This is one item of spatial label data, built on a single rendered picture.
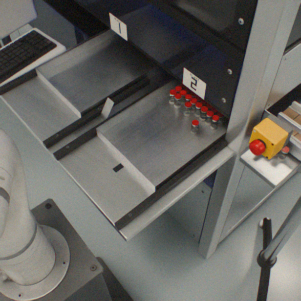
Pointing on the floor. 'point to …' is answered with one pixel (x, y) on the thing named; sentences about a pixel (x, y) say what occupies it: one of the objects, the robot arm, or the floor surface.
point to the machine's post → (248, 107)
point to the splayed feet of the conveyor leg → (263, 224)
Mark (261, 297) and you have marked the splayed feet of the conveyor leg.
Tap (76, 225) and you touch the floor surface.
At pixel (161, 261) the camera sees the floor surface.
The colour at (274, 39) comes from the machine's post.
